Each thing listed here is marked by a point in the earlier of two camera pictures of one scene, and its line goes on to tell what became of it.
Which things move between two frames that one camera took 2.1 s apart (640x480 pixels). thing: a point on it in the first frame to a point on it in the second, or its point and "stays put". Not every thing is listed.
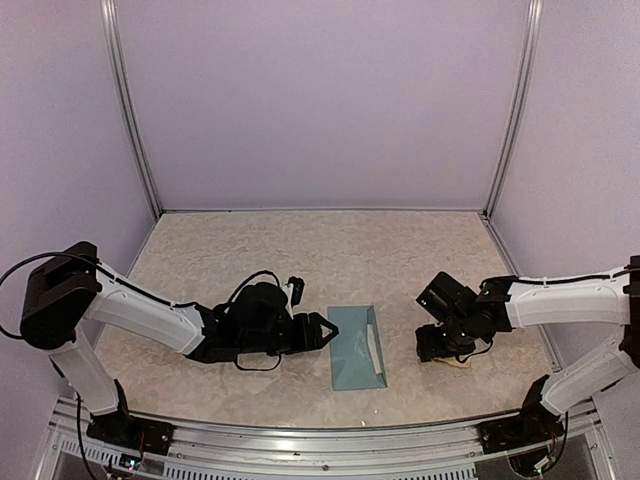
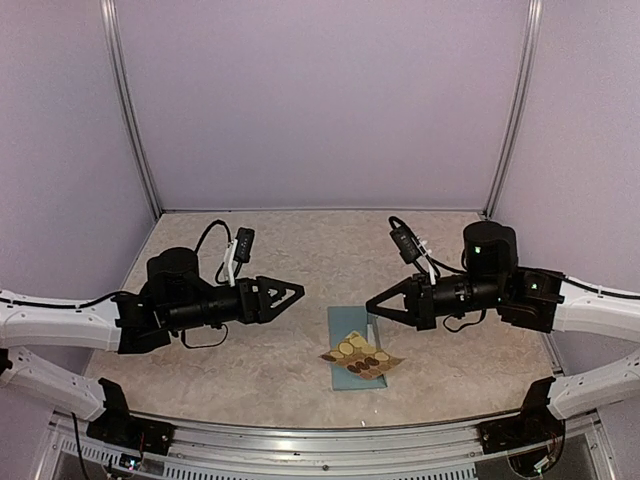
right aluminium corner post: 519,104 stays put
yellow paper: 455,362 to 356,357
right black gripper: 428,348 to 424,318
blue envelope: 357,354 stays put
